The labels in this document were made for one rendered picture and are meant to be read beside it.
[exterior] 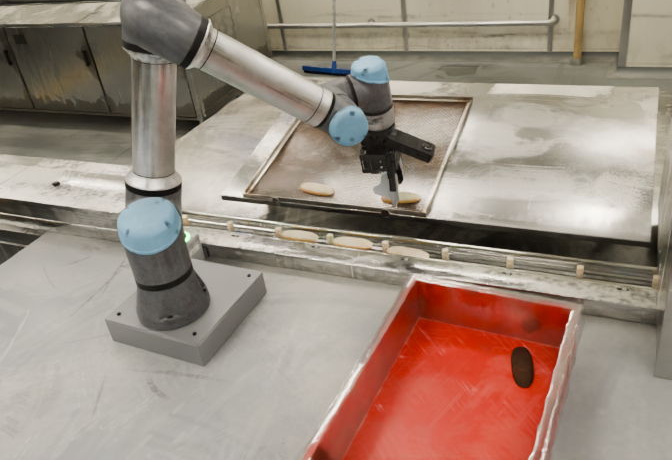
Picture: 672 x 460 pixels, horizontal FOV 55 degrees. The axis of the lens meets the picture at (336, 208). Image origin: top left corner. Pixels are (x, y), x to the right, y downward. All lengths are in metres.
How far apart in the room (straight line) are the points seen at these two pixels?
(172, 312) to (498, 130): 0.96
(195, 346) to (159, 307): 0.11
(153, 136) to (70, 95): 3.69
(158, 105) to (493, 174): 0.81
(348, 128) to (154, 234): 0.41
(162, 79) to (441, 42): 4.11
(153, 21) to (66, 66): 3.77
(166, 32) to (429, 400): 0.77
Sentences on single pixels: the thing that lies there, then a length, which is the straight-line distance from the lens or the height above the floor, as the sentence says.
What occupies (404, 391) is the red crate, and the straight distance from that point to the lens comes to 1.20.
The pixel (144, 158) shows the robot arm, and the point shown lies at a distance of 1.35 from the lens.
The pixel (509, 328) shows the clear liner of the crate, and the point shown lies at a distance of 1.28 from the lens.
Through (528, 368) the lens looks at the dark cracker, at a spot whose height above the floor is 0.83.
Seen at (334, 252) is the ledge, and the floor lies 0.86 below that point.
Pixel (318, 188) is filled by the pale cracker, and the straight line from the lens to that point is 1.66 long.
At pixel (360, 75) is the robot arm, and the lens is 1.36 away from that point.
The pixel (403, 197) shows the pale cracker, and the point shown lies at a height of 0.91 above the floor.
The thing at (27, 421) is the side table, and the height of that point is 0.82.
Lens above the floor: 1.70
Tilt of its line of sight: 31 degrees down
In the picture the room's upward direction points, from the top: 9 degrees counter-clockwise
